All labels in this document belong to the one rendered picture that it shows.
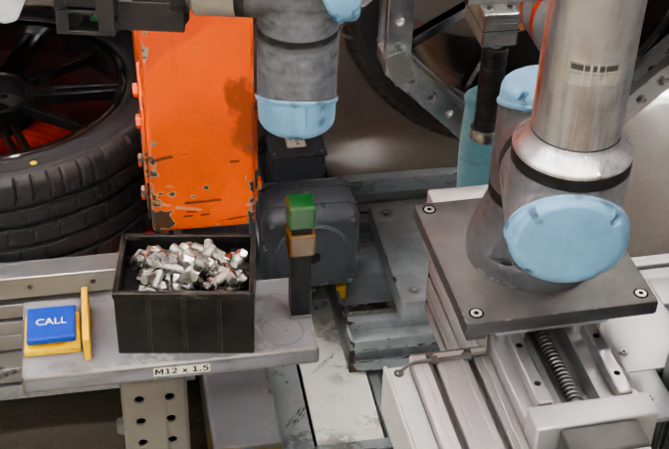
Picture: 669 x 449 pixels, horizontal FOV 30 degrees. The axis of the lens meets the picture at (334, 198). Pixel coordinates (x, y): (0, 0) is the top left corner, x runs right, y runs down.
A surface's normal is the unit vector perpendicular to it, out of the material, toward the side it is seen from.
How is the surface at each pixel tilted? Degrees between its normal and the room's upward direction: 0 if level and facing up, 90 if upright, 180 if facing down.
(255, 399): 0
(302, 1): 93
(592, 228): 97
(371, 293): 0
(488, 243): 72
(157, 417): 90
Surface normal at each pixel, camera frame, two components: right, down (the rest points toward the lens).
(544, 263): -0.05, 0.69
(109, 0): -0.04, 0.47
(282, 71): -0.35, 0.54
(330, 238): 0.18, 0.58
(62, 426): 0.03, -0.81
